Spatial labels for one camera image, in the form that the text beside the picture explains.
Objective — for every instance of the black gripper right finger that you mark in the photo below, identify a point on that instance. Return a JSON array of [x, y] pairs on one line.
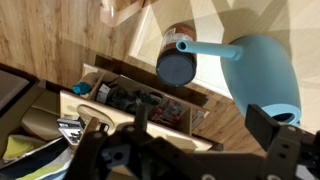
[[288, 147]]

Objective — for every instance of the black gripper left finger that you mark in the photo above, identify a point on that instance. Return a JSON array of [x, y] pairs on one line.
[[99, 153]]

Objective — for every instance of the teal plastic watering can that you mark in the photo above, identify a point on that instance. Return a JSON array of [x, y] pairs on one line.
[[257, 70]]

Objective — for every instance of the wooden shelf with clutter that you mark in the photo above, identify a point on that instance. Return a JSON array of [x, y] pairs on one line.
[[114, 99]]

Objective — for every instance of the striped throw pillow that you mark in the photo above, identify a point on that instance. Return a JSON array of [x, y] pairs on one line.
[[50, 162]]

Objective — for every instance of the dark lidded red jar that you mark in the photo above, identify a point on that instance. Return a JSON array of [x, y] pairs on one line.
[[173, 67]]

